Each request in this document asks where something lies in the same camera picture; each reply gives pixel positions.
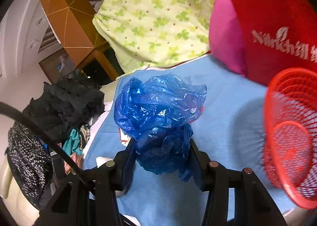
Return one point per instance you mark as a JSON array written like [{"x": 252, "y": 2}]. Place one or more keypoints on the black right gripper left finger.
[{"x": 114, "y": 176}]

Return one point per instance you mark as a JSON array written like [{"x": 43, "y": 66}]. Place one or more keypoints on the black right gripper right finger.
[{"x": 212, "y": 177}]

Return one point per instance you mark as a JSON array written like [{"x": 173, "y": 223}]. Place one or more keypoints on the blue plastic bag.
[{"x": 157, "y": 114}]

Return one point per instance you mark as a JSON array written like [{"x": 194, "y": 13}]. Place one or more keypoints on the light blue bed blanket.
[{"x": 230, "y": 130}]

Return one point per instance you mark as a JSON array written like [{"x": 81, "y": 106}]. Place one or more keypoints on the teal cloth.
[{"x": 72, "y": 144}]

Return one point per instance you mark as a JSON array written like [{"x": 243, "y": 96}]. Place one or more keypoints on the black white speckled garment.
[{"x": 33, "y": 164}]

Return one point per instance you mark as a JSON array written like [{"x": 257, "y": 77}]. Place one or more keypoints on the black clothing pile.
[{"x": 65, "y": 105}]

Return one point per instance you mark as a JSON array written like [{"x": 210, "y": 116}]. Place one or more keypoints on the red plastic mesh basket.
[{"x": 290, "y": 126}]

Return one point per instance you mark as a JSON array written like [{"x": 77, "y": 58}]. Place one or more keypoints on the wooden bedside table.
[{"x": 101, "y": 65}]

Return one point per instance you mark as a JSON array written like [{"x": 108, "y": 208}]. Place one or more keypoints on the magenta pillow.
[{"x": 225, "y": 37}]

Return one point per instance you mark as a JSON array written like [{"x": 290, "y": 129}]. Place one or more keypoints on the green clover pattern quilt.
[{"x": 154, "y": 33}]

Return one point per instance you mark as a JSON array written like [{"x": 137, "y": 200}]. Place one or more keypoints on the red shopping bag with lettering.
[{"x": 277, "y": 34}]

